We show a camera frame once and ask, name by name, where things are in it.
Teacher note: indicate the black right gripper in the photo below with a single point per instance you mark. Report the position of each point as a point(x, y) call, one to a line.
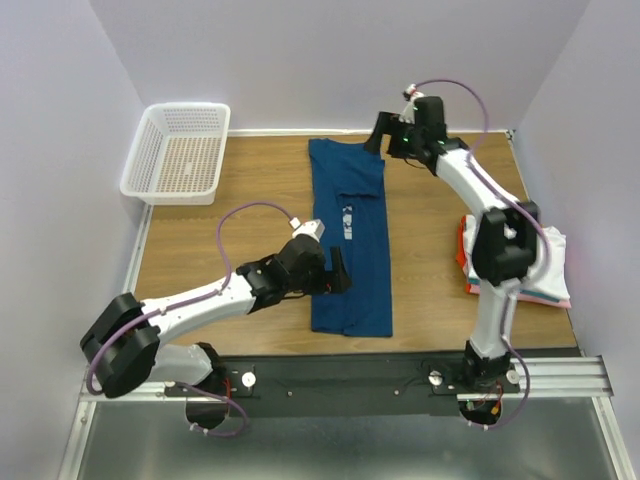
point(385, 123)

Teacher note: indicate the blue t-shirt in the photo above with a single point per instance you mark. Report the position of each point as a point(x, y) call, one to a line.
point(349, 198)

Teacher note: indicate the aluminium frame rail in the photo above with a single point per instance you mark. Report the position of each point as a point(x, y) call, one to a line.
point(569, 377)

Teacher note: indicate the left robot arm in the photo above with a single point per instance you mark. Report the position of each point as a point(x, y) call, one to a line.
point(121, 345)

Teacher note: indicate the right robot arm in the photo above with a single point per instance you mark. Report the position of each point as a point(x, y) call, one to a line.
point(506, 236)

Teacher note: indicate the white folded t-shirt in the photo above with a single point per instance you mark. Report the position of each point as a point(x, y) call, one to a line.
point(553, 282)

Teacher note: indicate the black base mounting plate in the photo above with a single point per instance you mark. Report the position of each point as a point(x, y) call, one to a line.
point(353, 384)

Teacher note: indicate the white plastic laundry basket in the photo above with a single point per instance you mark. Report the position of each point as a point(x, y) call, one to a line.
point(177, 154)

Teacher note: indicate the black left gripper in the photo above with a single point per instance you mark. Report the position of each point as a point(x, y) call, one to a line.
point(336, 281)

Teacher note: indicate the pink folded t-shirt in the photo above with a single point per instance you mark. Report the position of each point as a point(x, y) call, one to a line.
point(528, 296)

